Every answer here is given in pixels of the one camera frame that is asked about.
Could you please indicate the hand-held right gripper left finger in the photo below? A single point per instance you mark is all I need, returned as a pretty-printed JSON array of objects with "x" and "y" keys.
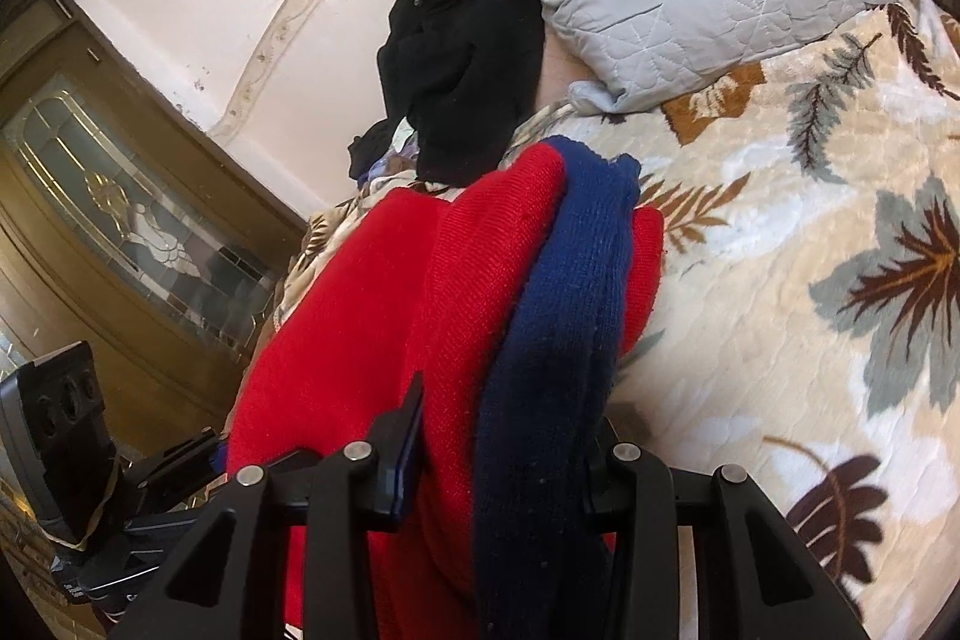
[{"x": 409, "y": 460}]

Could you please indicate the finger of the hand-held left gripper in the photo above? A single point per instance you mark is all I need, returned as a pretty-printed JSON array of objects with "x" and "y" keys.
[{"x": 184, "y": 467}]

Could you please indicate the black garment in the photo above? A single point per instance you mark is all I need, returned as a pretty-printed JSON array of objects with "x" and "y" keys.
[{"x": 465, "y": 55}]

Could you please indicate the red and blue sweater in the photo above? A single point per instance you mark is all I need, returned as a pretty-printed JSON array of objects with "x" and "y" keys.
[{"x": 360, "y": 325}]

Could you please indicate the leaf print blanket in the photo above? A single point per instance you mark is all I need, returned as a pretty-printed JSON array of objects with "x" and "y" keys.
[{"x": 787, "y": 280}]

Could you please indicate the wooden door with stained glass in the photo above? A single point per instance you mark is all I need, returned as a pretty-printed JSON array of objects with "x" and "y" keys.
[{"x": 112, "y": 235}]

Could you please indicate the small pile of dark clothes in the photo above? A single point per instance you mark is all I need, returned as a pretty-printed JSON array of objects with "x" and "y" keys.
[{"x": 375, "y": 149}]

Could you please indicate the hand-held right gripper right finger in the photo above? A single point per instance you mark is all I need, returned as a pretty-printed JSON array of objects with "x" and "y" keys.
[{"x": 637, "y": 486}]

